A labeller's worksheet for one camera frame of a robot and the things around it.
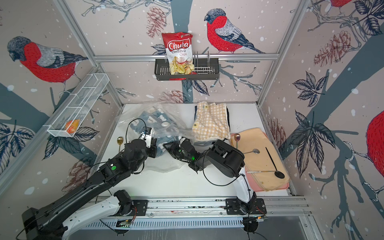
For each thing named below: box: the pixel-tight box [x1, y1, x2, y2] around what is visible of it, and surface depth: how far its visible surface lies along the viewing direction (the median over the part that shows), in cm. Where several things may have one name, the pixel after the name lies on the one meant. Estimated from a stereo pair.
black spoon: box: [265, 147, 285, 179], surface depth 85 cm
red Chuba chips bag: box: [161, 32, 198, 75], surface depth 85 cm
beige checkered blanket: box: [192, 101, 231, 142], surface depth 99 cm
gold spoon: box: [117, 136, 124, 153], surface depth 100 cm
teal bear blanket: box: [129, 108, 180, 158], surface depth 103 cm
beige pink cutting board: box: [230, 127, 290, 192], surface depth 89 cm
